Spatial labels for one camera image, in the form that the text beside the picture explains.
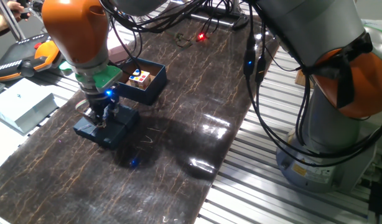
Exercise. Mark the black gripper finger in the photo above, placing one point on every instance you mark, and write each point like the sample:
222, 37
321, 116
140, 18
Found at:
114, 113
98, 119

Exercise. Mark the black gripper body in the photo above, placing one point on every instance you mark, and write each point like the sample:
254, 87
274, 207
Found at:
102, 104

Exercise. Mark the blue box lid with ribbon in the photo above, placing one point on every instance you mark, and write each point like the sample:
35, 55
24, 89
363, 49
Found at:
113, 137

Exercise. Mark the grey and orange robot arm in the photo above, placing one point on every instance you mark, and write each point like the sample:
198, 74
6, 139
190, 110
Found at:
303, 31

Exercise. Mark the open dark blue box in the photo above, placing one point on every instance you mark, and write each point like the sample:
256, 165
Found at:
147, 91

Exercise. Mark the white box with blue logo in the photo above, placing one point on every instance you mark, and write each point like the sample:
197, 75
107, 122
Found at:
21, 104

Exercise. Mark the open brown cardboard box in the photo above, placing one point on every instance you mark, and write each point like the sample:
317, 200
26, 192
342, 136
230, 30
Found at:
303, 80

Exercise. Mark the person's bare hand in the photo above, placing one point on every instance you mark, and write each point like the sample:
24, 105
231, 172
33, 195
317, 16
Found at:
13, 9

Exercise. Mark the green flange adapter plate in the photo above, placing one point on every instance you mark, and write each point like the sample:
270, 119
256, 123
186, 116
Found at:
107, 77

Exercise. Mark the colourful puzzle cube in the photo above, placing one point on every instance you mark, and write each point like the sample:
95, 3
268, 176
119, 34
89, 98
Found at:
140, 79

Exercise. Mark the dark marble pattern mat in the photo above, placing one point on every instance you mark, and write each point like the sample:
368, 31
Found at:
178, 93

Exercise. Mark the black and orange teach pendant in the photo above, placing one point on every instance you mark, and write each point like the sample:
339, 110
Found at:
20, 59

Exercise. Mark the white paper sheet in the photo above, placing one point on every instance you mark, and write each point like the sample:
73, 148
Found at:
2, 143

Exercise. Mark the aluminium frame post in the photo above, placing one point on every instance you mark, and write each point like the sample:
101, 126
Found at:
9, 20

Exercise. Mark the black stand with metal post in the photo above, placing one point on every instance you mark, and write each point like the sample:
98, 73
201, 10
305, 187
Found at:
228, 20

